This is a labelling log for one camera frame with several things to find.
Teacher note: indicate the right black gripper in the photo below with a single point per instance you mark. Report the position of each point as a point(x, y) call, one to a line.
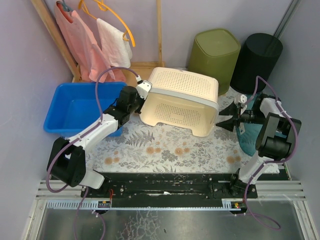
point(237, 118)

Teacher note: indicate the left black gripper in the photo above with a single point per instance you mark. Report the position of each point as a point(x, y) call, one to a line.
point(139, 104)

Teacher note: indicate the white plastic basin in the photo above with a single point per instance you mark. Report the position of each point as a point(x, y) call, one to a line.
point(182, 99)

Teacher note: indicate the white towel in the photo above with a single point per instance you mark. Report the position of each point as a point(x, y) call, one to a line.
point(113, 45)

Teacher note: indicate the blue plastic tray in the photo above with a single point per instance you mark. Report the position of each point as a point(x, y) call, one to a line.
point(73, 108)

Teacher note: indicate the large black plastic bin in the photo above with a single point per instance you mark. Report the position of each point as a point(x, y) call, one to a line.
point(257, 57)

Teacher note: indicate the green mesh basket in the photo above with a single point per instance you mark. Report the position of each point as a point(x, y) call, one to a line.
point(214, 54)

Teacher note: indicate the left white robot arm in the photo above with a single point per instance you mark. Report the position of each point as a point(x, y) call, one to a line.
point(67, 160)

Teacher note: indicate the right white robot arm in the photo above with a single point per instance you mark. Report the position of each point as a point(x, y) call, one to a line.
point(275, 142)

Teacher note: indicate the floral table mat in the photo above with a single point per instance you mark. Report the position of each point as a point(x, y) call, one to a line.
point(167, 149)

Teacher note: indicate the pink hanging towel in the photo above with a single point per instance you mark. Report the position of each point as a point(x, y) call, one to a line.
point(91, 58)

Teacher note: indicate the orange clothes hanger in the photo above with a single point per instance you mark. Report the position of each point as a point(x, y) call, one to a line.
point(99, 9)

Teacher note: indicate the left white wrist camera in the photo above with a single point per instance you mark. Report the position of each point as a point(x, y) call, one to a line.
point(143, 88)

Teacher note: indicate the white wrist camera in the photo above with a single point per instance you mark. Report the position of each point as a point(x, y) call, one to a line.
point(143, 88)
point(241, 99)

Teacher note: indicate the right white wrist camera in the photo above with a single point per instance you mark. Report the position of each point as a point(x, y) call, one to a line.
point(241, 99)

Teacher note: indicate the wooden rack frame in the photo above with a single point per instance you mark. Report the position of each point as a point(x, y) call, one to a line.
point(143, 67)

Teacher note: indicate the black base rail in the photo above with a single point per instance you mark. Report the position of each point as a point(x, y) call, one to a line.
point(176, 191)

